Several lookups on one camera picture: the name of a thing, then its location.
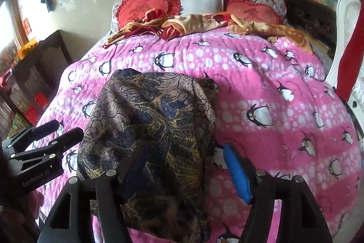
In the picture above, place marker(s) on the red and yellow fleece blanket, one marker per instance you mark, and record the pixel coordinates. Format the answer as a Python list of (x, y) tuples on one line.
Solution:
[(196, 22)]

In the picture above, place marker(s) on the floral pillow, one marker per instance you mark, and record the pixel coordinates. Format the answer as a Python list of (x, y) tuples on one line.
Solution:
[(116, 18)]

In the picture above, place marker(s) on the red heart-shaped ruffled pillow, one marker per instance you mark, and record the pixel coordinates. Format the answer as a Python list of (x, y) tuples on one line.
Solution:
[(133, 8), (250, 11)]

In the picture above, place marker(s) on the white red chair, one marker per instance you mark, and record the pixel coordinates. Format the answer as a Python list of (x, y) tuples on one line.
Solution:
[(345, 21)]

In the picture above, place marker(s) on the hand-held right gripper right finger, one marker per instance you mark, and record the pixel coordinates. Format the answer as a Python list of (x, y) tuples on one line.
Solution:
[(237, 171)]

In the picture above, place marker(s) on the dark wooden table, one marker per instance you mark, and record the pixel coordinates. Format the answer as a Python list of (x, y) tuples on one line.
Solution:
[(54, 43)]

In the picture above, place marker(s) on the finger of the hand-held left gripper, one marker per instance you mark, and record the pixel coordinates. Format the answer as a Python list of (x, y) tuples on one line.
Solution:
[(42, 130), (65, 140)]

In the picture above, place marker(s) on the dark carved wooden headboard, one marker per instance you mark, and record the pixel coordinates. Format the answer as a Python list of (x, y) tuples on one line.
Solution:
[(310, 18)]

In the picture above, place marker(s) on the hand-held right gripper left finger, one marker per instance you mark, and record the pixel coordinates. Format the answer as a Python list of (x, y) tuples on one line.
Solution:
[(130, 162)]

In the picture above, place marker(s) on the white pillow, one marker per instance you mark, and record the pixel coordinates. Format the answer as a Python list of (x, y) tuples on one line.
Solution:
[(199, 2)]

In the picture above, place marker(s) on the red wall sign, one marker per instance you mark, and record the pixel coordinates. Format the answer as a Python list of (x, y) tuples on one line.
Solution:
[(27, 25)]

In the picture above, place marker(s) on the red gift box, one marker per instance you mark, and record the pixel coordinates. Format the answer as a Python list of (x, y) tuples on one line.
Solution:
[(42, 100), (31, 115)]

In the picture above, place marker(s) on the dark patterned brown garment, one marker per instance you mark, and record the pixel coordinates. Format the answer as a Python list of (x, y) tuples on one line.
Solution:
[(148, 117)]

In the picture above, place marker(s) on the yellow plastic basket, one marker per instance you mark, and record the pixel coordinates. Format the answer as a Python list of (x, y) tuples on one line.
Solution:
[(27, 48)]

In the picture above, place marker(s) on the pink penguin print blanket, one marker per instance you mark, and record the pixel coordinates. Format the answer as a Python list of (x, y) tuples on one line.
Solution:
[(284, 106)]

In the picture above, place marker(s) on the woven storage shelf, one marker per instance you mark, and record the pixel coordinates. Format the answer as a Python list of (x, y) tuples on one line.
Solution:
[(22, 95)]

